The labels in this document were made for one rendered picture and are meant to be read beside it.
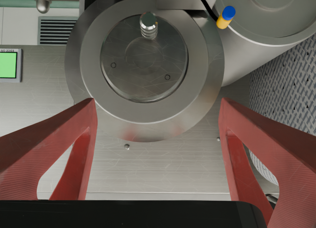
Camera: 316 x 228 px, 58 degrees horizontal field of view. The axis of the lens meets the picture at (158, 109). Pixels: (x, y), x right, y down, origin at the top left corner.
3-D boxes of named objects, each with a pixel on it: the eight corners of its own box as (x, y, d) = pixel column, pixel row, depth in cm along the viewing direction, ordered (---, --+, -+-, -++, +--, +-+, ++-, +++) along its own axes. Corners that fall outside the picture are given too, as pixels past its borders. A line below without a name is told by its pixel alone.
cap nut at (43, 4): (49, -12, 58) (48, 10, 57) (55, -4, 61) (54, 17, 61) (30, -12, 58) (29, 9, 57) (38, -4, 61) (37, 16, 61)
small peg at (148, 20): (157, 29, 22) (138, 28, 21) (157, 40, 24) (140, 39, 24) (158, 11, 22) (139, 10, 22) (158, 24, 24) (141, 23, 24)
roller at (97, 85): (208, -4, 26) (209, 124, 25) (181, 63, 52) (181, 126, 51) (80, -5, 26) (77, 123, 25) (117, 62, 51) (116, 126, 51)
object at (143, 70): (90, 89, 24) (110, 4, 24) (95, 92, 26) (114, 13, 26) (177, 108, 24) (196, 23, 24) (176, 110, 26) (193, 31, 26)
